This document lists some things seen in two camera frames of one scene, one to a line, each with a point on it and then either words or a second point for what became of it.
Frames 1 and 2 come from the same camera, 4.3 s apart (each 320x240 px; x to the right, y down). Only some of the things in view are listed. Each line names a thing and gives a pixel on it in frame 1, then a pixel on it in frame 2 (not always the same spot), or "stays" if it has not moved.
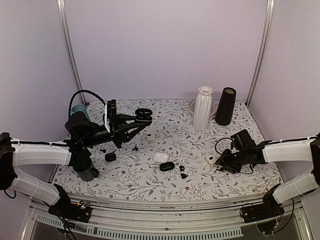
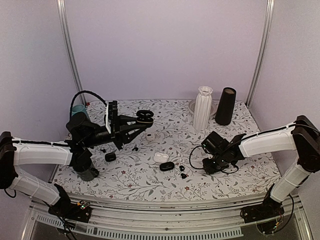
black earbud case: [143, 116] stays
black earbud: [184, 176] stays
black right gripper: [224, 161] -> [208, 168]
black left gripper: [121, 132] stays
